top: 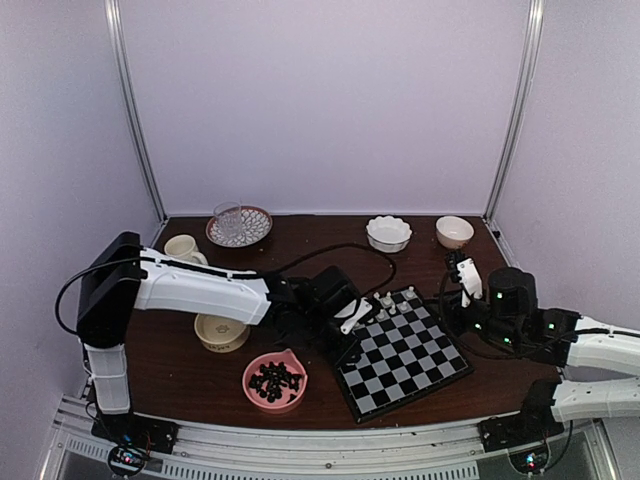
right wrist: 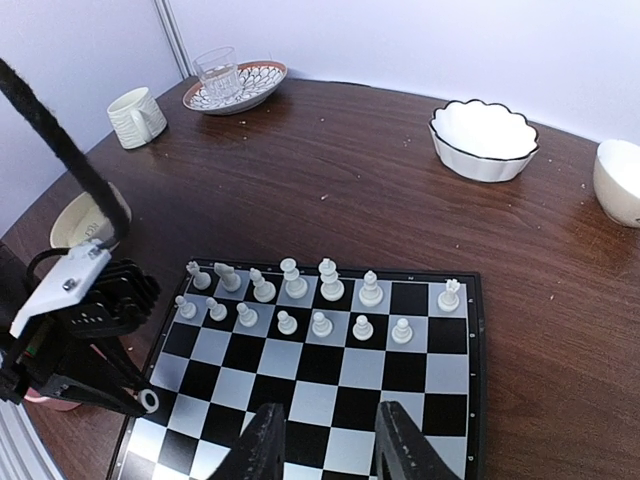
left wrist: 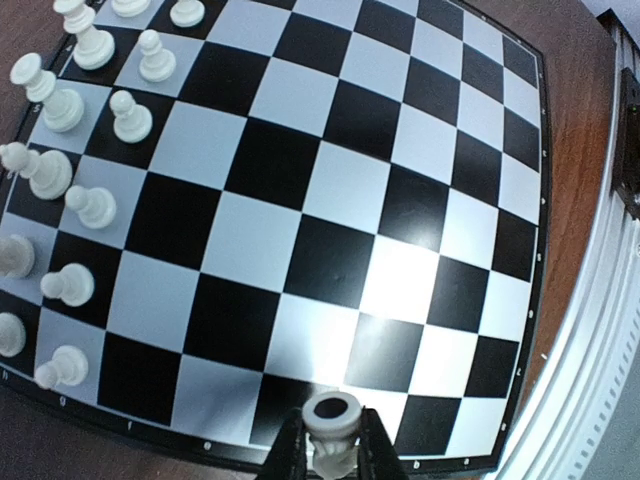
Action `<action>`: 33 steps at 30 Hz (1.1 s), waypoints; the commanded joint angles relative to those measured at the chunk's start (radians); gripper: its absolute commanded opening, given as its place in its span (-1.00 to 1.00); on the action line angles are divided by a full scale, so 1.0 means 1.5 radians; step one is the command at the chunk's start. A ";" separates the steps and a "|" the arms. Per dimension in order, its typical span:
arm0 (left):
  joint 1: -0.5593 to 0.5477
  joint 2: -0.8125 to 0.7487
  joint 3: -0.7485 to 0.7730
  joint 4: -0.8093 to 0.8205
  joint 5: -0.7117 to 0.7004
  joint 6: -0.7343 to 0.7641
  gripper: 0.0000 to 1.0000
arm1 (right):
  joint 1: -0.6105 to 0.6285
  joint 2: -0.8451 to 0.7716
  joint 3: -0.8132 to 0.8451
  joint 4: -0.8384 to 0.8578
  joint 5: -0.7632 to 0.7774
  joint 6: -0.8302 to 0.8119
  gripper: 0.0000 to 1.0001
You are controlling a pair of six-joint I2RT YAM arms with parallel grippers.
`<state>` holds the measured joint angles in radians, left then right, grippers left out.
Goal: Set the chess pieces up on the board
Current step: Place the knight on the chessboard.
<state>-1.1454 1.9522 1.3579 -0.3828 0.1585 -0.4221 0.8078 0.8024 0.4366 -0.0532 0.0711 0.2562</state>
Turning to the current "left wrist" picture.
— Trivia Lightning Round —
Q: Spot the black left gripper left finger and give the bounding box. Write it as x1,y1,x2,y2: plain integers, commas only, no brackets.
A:
257,409,307,480

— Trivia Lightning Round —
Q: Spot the white knight piece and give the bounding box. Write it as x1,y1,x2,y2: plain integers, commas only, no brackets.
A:
1,234,35,278

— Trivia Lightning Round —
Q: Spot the white chess piece tall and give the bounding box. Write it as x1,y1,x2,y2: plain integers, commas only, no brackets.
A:
53,0,115,71
111,0,150,18

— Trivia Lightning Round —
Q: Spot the white rook corner piece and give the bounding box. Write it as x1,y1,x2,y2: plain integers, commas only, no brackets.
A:
0,312,26,358

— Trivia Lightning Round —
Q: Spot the white queen piece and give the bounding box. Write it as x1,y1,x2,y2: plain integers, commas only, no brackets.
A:
10,52,84,133

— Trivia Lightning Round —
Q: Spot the black and white chessboard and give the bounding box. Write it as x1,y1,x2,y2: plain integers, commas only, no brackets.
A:
1,1,550,477

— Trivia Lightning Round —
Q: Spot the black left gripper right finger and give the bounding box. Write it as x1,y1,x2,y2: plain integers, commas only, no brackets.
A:
357,407,408,480

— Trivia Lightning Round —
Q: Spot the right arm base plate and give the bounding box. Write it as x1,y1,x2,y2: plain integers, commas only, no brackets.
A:
612,67,639,219

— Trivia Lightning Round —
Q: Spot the aluminium front rail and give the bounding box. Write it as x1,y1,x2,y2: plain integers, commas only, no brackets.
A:
495,1,639,479

